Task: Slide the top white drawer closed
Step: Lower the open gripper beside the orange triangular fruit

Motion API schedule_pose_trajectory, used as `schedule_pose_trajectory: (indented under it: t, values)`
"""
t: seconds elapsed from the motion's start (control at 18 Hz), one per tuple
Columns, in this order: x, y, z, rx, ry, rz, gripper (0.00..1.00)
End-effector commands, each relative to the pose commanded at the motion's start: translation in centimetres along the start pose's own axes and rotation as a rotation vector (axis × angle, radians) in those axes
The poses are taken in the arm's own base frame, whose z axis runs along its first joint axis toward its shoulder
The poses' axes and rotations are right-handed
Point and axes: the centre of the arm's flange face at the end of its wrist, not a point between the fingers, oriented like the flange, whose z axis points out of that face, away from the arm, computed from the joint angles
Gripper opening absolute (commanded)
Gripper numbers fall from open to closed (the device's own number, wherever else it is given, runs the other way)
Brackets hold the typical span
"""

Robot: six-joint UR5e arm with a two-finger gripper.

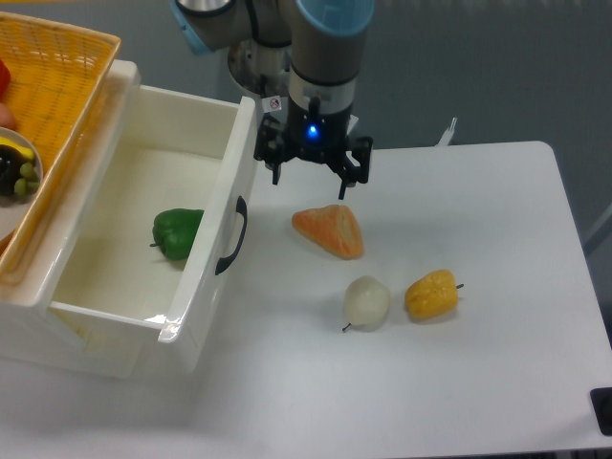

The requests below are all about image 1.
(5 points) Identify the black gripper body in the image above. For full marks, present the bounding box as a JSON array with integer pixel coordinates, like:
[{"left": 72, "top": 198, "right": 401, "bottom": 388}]
[{"left": 282, "top": 98, "right": 353, "bottom": 164}]

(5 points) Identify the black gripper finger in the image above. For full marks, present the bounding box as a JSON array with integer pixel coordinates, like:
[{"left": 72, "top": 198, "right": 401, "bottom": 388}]
[
  {"left": 253, "top": 116, "right": 290, "bottom": 186},
  {"left": 327, "top": 136, "right": 373, "bottom": 200}
]

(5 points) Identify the white top drawer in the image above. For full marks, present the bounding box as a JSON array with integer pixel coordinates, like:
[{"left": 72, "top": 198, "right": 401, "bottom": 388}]
[{"left": 50, "top": 86, "right": 256, "bottom": 378}]

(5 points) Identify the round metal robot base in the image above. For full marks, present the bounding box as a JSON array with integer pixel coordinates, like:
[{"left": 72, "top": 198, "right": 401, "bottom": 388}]
[{"left": 228, "top": 39, "right": 292, "bottom": 98}]

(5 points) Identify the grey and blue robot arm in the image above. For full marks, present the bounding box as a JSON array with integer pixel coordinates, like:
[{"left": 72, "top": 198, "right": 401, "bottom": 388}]
[{"left": 169, "top": 1, "right": 374, "bottom": 191}]

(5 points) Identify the orange toy bread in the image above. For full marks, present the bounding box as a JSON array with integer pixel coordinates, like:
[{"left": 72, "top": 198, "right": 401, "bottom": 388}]
[{"left": 291, "top": 205, "right": 364, "bottom": 260}]

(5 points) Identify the green toy bell pepper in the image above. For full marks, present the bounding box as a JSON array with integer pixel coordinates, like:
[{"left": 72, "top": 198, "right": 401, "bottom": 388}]
[{"left": 150, "top": 208, "right": 205, "bottom": 261}]

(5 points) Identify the white toy pear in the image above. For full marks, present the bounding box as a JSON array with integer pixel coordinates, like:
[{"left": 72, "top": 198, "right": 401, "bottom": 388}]
[{"left": 342, "top": 275, "right": 391, "bottom": 332}]

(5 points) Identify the yellow toy bell pepper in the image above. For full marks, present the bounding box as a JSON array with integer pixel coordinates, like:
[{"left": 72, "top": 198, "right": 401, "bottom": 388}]
[{"left": 404, "top": 269, "right": 463, "bottom": 320}]

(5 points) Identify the yellow woven basket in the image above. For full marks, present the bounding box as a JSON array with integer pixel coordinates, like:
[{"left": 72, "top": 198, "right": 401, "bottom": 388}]
[{"left": 1, "top": 11, "right": 121, "bottom": 273}]

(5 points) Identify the white plate with toy food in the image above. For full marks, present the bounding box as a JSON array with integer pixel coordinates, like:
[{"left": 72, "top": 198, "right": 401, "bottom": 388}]
[{"left": 1, "top": 127, "right": 44, "bottom": 241}]

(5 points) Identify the red toy fruit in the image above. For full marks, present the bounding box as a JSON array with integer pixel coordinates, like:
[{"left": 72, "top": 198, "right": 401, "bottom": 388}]
[{"left": 0, "top": 60, "right": 11, "bottom": 97}]

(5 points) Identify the black object at table edge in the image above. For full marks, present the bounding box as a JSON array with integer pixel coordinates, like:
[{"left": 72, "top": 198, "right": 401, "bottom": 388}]
[{"left": 590, "top": 387, "right": 612, "bottom": 437}]

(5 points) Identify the white bracket behind table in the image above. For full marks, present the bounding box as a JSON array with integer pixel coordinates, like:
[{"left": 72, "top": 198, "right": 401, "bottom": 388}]
[{"left": 435, "top": 117, "right": 457, "bottom": 147}]

